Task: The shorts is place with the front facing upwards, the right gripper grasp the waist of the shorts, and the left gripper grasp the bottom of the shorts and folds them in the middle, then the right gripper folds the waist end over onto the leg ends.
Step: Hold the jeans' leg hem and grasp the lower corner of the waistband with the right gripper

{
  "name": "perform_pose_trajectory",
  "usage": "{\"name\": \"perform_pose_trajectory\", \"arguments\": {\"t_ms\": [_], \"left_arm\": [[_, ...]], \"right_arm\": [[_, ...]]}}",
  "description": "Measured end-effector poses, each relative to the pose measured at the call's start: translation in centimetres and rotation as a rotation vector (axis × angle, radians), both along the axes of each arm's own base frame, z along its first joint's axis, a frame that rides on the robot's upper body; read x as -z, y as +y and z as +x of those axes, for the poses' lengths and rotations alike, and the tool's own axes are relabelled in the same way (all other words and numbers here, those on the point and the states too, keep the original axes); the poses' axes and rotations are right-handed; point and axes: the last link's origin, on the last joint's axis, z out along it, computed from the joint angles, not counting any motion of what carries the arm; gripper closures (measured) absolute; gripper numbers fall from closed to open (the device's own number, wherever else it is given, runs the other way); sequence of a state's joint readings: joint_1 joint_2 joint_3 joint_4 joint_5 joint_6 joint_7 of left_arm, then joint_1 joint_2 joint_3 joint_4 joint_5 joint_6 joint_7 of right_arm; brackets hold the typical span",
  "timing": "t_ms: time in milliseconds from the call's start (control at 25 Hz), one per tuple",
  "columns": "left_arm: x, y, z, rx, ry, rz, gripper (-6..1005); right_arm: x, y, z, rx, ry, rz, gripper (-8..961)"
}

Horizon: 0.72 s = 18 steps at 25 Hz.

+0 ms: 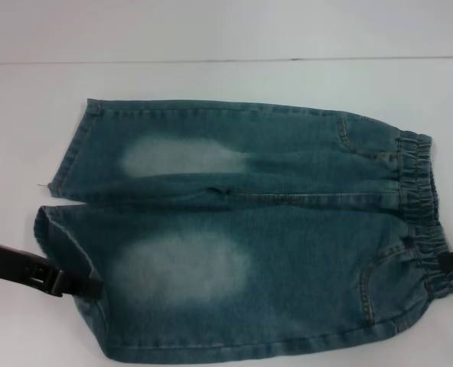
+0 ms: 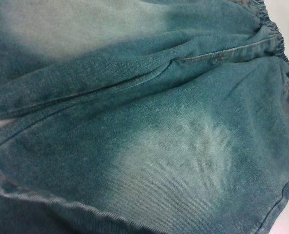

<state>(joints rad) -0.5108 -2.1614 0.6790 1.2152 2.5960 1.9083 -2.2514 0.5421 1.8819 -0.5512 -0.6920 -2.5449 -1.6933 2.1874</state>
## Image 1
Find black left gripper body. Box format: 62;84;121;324
0;239;33;296

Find blue denim shorts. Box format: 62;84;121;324
34;97;453;347

